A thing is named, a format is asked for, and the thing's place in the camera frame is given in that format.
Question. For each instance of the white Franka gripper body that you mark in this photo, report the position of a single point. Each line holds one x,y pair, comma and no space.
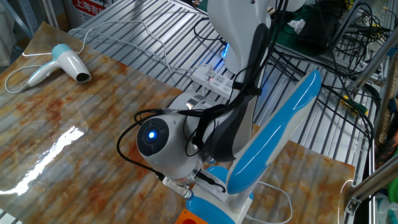
211,193

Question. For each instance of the blue white desk lamp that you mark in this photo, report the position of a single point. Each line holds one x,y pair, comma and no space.
270,140

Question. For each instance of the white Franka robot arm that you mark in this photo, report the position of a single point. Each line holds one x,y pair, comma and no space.
236,31

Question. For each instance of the orange emergency stop button box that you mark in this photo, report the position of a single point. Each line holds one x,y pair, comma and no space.
188,220

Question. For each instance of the white power strip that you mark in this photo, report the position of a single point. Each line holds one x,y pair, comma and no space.
214,82

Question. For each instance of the marble pattern table mat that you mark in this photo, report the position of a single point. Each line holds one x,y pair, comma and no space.
77,140

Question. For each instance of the crumpled white paper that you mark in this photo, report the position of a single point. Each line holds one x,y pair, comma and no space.
297,26

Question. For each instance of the white teal hair dryer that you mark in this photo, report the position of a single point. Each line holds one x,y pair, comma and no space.
70,63

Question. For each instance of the black box on green mat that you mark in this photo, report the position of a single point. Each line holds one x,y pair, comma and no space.
317,31

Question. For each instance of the red white sign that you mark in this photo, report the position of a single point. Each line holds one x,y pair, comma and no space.
90,7

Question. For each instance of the perforated steel upright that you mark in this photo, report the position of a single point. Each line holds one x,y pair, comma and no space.
26,15

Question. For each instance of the silver camera bar on gripper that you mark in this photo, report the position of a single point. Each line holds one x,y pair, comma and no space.
175,186

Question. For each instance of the aluminium profile with bracket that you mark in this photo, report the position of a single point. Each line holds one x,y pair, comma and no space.
373,180

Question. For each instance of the slanted aluminium profile post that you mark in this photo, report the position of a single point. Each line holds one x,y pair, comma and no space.
373,59

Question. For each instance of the aluminium frame post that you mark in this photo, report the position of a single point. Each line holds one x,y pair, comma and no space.
49,12

